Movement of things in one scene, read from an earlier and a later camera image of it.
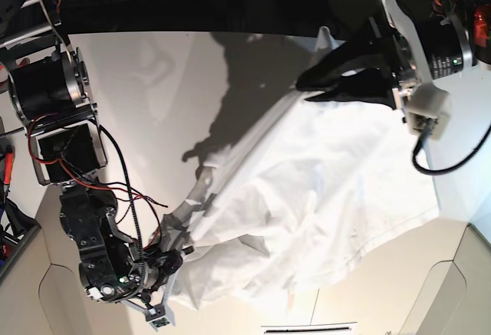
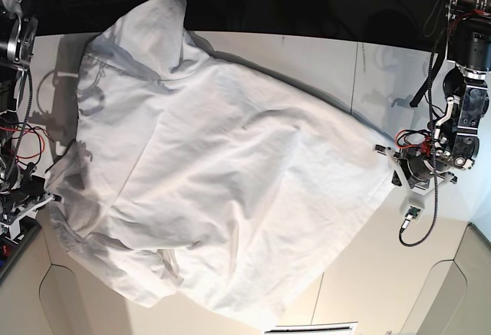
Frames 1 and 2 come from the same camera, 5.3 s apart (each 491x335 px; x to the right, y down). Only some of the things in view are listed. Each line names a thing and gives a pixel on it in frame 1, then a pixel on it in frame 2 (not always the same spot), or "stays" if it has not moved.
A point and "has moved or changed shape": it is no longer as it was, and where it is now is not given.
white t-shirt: x=313 y=189 has moved or changed shape
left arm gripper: x=149 y=269 -> x=21 y=194
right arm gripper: x=374 y=51 -> x=416 y=165
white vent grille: x=324 y=329 stays
